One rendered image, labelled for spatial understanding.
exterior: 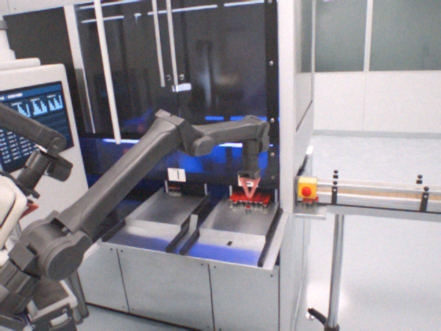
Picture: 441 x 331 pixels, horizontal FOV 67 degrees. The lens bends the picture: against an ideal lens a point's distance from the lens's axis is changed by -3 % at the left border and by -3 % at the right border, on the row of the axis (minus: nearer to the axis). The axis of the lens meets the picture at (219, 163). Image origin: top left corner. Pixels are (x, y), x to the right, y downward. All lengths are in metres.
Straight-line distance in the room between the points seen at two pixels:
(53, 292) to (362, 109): 5.55
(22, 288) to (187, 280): 1.29
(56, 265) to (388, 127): 5.78
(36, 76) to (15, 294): 1.08
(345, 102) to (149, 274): 4.71
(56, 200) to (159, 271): 0.67
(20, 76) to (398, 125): 5.50
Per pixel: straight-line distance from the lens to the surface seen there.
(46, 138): 1.07
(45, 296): 0.96
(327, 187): 1.64
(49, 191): 1.66
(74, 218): 0.70
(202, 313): 2.01
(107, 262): 2.13
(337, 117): 6.05
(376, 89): 6.00
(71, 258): 0.70
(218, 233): 1.33
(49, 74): 1.66
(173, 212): 1.56
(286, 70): 1.34
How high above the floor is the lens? 1.58
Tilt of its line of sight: 19 degrees down
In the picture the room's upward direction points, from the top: 4 degrees counter-clockwise
